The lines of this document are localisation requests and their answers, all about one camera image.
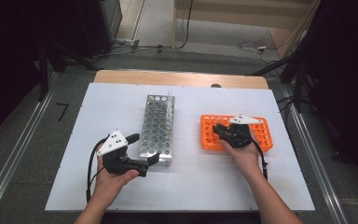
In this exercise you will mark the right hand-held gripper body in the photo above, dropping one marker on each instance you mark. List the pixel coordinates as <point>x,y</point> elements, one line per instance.
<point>239,135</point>

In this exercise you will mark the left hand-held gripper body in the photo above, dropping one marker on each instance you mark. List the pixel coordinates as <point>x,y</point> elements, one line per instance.
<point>113,142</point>

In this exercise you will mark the orange test tube rack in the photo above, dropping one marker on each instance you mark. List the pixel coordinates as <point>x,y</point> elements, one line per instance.
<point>209,145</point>

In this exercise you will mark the metal test tube rack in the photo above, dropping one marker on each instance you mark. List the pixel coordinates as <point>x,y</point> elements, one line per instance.
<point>157,124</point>

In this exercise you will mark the person's right hand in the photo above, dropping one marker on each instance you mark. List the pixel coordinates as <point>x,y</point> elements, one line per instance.
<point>245,160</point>

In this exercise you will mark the person's left hand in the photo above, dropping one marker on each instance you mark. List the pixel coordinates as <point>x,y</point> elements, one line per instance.
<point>107,186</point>

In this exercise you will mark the white board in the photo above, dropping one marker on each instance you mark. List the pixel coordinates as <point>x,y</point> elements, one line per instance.
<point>118,102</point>

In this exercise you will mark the dark round table grommet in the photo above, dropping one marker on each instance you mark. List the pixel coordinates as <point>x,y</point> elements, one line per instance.
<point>216,85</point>

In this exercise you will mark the black metal stand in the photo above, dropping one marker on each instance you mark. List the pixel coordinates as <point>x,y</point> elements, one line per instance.
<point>43,77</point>
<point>298,87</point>

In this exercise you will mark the wooden shelf unit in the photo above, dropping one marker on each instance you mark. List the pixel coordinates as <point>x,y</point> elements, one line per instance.
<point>230,20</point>

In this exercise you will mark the black cabinet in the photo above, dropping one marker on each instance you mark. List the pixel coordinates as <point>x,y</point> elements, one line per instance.
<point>105,25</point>

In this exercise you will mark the dark curtain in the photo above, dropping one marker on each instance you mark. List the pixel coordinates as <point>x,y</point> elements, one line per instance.
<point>348,77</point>
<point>6,62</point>

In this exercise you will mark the metal floor rail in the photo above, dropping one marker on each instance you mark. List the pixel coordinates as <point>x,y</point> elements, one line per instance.
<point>335,202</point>
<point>15,146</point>

